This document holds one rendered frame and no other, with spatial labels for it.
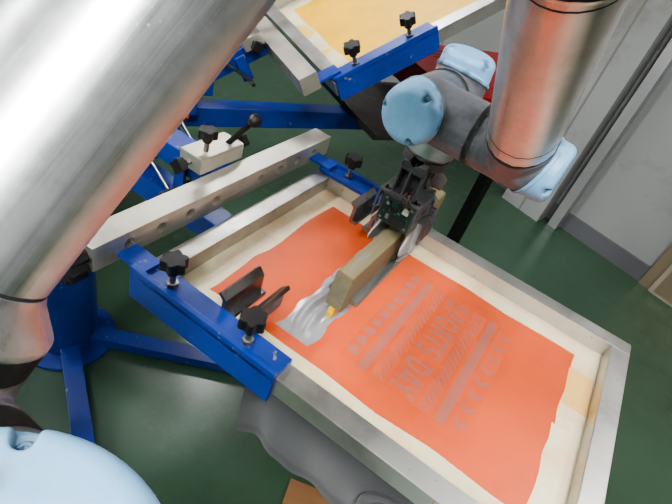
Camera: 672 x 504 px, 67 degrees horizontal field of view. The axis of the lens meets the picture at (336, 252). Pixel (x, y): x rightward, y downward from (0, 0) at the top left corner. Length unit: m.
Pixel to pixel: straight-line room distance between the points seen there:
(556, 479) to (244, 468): 1.13
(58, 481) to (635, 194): 3.57
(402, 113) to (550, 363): 0.65
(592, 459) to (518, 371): 0.19
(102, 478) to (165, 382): 1.76
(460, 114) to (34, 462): 0.53
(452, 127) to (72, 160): 0.46
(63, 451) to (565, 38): 0.35
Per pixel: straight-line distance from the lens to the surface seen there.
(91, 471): 0.20
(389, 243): 0.83
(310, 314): 0.91
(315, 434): 0.94
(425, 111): 0.60
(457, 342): 1.00
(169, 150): 1.13
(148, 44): 0.23
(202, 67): 0.25
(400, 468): 0.76
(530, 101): 0.45
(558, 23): 0.37
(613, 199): 3.70
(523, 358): 1.06
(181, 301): 0.82
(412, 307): 1.02
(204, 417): 1.88
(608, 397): 1.06
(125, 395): 1.93
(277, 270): 0.98
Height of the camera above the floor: 1.61
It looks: 38 degrees down
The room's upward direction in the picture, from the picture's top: 20 degrees clockwise
